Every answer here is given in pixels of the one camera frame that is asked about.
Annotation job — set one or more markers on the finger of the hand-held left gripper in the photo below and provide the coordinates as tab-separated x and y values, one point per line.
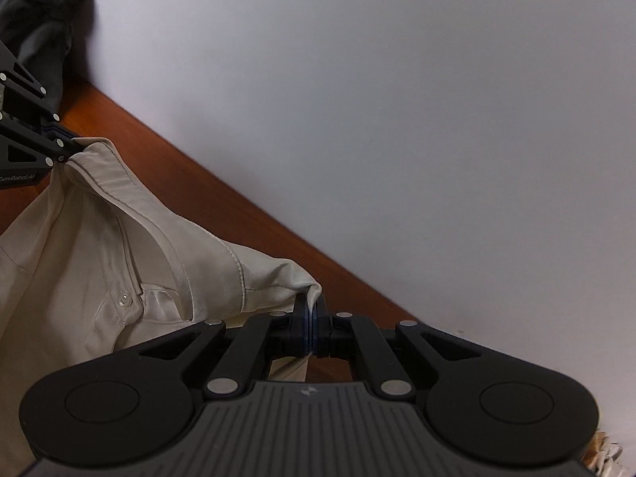
35	141
30	84

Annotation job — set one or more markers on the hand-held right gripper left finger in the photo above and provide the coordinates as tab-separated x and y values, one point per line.
301	329

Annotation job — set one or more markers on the dark grey folded garment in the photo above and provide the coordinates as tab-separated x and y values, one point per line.
39	25

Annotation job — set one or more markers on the beige satin shirt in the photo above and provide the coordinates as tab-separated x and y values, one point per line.
99	258

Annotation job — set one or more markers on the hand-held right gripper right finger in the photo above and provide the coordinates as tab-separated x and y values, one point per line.
315	330

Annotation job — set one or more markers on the cream fringed cloth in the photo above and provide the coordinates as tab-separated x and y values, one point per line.
607	452

